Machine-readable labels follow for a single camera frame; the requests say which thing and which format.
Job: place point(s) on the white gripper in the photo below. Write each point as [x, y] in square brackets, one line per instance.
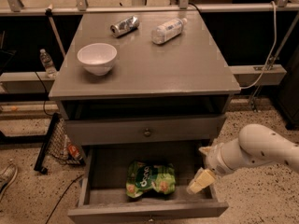
[213, 160]

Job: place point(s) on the green rice chip bag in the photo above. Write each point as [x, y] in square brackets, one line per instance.
[144, 177]

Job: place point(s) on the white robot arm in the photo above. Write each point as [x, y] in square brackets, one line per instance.
[256, 145]

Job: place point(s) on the closed grey drawer with knob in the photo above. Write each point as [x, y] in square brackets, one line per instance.
[144, 130]

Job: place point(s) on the open grey bottom drawer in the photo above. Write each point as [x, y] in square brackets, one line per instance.
[103, 198]

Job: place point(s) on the grey wooden cabinet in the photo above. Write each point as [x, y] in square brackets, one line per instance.
[187, 76]

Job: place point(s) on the orange snack packet in basket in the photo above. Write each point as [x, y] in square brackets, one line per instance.
[74, 152]

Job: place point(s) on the clear plastic water bottle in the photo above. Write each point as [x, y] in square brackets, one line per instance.
[168, 30]

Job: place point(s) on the white bowl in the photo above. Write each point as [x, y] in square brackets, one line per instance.
[97, 58]

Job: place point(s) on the silver soda can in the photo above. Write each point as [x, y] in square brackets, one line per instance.
[124, 26]

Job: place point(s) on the small water bottle on ledge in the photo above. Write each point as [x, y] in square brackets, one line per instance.
[48, 64]

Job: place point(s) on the grey sneaker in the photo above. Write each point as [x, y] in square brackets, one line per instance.
[7, 177]

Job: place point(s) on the black wire mesh basket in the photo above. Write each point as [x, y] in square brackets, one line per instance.
[55, 144]

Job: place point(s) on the metal railing frame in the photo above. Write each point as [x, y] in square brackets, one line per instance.
[146, 3]

